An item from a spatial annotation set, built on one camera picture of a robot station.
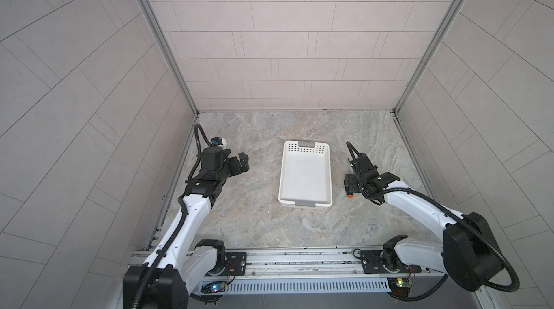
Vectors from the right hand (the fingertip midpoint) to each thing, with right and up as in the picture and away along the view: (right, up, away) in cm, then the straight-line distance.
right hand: (353, 181), depth 88 cm
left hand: (-45, +11, -6) cm, 47 cm away
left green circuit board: (-50, -26, -23) cm, 61 cm away
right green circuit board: (+9, -29, -20) cm, 36 cm away
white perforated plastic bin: (-19, +2, +4) cm, 20 cm away
